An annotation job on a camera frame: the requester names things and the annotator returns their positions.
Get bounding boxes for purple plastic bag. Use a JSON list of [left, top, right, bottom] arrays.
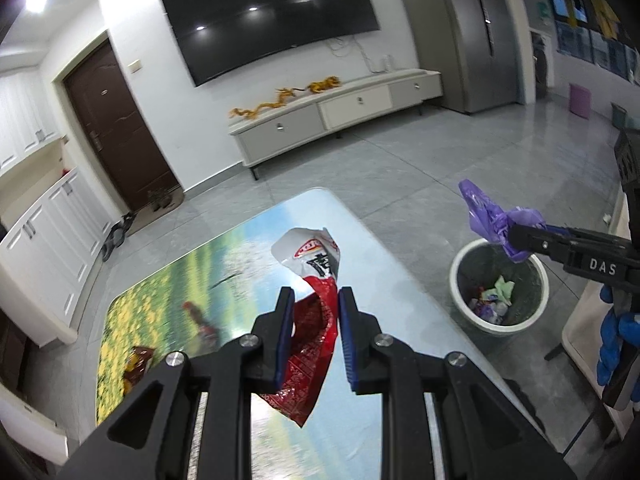
[[458, 179, 546, 263]]

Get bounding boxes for brown orange snack bag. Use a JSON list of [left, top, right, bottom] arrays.
[[122, 346, 155, 396]]

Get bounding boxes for red white snack wrapper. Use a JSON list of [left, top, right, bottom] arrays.
[[262, 228, 341, 427]]

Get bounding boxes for green paper trash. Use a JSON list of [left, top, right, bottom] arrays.
[[495, 275, 515, 307]]

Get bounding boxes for white round trash bin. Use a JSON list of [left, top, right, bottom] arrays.
[[448, 240, 550, 337]]

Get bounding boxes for blue gloved right hand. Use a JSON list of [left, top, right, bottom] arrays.
[[597, 285, 639, 387]]

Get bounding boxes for purple stool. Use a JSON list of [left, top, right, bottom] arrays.
[[568, 84, 591, 119]]

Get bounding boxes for landscape print coffee table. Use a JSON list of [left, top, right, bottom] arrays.
[[94, 186, 557, 480]]

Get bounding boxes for washing machine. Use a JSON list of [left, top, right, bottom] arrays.
[[530, 32, 549, 100]]

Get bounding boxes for grey slippers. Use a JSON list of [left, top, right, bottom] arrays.
[[101, 211, 136, 262]]

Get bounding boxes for brown door mat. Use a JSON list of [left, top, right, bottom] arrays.
[[126, 188, 184, 236]]

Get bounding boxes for white shoe cabinet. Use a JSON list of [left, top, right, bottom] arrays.
[[1, 70, 113, 347]]

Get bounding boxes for grey steel refrigerator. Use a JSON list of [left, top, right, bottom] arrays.
[[402, 0, 518, 114]]

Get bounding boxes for golden dragon ornament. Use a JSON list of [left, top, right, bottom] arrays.
[[229, 76, 342, 120]]

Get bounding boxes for white grey TV cabinet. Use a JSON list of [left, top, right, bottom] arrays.
[[229, 68, 444, 174]]

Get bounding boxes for dark brown entrance door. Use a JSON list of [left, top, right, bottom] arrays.
[[63, 41, 179, 212]]

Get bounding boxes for black wall television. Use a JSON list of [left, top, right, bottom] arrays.
[[160, 0, 380, 87]]

